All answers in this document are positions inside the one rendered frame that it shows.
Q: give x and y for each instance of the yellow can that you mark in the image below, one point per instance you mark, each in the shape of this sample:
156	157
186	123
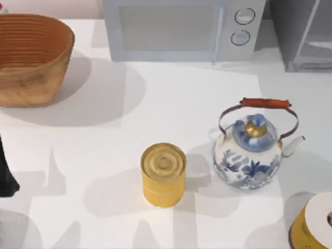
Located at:
163	179

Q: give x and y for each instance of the blue and white teapot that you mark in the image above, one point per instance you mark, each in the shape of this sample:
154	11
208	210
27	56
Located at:
249	158

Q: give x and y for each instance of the red and white object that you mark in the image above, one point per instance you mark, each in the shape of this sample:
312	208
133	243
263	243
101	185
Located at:
2	6

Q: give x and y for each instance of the pale microwave oven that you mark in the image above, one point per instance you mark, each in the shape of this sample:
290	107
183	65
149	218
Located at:
166	28

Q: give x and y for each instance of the round microwave knob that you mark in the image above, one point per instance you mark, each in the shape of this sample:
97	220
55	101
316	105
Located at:
240	38
244	15

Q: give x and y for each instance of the yellow and white tape roll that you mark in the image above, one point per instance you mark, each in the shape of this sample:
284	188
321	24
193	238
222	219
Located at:
315	223

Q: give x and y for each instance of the grey cabinet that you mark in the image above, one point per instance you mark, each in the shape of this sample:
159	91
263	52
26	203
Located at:
306	36

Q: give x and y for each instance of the brown wooden basket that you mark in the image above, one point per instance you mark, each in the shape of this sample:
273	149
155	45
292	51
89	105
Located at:
31	75

